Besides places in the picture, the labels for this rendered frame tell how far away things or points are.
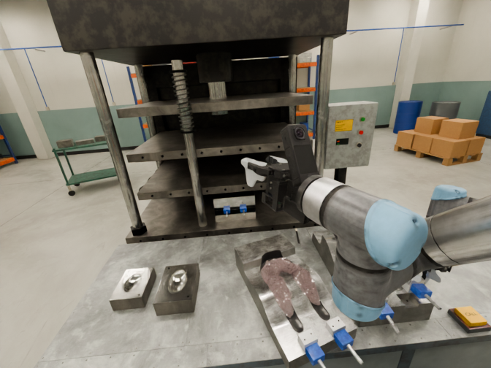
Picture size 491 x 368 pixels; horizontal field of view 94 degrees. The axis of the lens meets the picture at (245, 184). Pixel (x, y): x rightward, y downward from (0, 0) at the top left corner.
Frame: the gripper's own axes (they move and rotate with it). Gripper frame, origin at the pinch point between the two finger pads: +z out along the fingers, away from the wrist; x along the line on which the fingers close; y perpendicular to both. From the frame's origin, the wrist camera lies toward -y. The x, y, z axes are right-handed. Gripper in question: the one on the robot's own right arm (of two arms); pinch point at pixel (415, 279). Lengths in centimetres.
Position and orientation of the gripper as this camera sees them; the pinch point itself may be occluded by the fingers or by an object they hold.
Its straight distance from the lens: 107.3
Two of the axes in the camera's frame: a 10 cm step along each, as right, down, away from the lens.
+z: -0.4, 9.6, 2.9
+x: 10.0, 0.2, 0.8
